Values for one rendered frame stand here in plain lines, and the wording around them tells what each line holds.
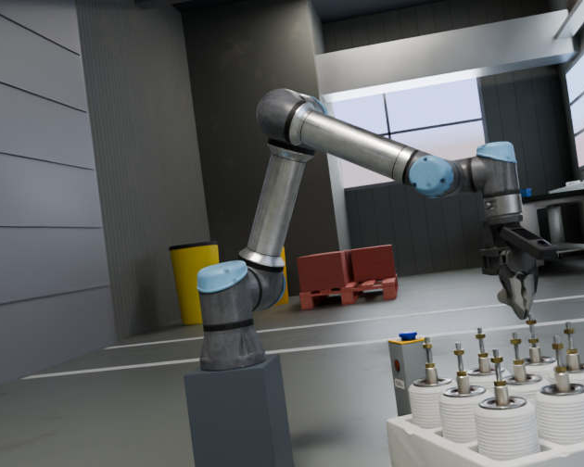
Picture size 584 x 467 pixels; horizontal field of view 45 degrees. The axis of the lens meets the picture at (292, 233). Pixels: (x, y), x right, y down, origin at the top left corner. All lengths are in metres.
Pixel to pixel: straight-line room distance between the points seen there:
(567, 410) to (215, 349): 0.74
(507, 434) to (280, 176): 0.80
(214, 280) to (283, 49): 6.92
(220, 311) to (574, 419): 0.76
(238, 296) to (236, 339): 0.10
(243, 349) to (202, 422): 0.18
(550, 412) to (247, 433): 0.65
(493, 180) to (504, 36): 6.98
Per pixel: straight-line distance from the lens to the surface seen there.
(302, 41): 8.35
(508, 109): 9.51
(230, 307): 1.56
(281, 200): 1.65
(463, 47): 8.36
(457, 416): 1.27
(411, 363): 1.54
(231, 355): 1.55
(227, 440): 1.58
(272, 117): 1.51
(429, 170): 1.35
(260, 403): 1.54
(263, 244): 1.66
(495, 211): 1.48
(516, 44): 8.41
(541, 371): 1.48
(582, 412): 1.24
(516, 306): 1.49
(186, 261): 6.18
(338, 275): 6.19
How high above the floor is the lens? 0.54
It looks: 1 degrees up
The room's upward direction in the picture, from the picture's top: 7 degrees counter-clockwise
